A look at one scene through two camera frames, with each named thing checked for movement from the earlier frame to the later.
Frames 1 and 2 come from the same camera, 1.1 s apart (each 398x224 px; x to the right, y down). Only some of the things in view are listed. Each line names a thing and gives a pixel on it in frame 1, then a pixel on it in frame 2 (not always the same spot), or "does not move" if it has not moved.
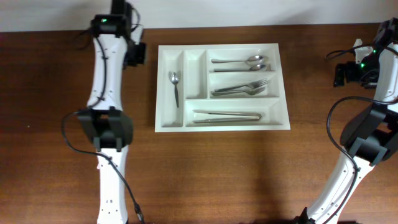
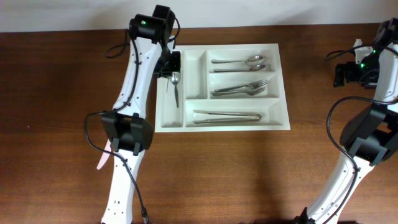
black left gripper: (142, 59) → (177, 67)
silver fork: (253, 91) does not move
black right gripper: (350, 75) does not move
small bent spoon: (175, 79) does not move
